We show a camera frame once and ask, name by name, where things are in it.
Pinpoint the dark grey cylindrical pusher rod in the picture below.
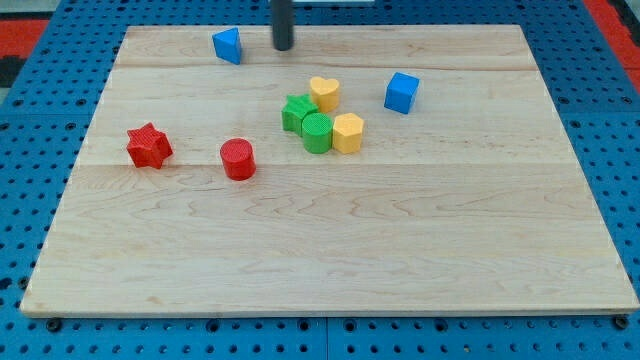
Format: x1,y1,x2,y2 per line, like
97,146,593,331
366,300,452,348
271,0,294,51

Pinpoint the blue triangle block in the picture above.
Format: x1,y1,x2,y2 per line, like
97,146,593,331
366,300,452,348
212,27,242,65

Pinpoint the yellow heart block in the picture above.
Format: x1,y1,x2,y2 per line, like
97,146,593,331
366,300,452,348
309,76,341,113

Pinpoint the green star block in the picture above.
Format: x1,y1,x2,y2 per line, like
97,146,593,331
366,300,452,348
281,94,319,136

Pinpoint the green cylinder block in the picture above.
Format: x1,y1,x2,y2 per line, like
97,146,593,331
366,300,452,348
302,113,333,154

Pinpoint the yellow hexagon block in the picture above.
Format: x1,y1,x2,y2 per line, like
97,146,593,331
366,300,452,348
332,113,364,154

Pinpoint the blue cube block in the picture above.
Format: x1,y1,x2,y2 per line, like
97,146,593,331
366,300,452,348
384,72,420,114

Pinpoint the red cylinder block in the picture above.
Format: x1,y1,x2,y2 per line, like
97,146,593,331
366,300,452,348
220,138,256,181

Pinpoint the red star block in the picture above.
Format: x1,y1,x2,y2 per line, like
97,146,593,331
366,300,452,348
126,122,173,169

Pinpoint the light wooden board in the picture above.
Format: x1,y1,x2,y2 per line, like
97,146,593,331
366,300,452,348
21,25,639,318

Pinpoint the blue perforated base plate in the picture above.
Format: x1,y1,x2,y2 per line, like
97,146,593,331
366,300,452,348
1,1,639,359

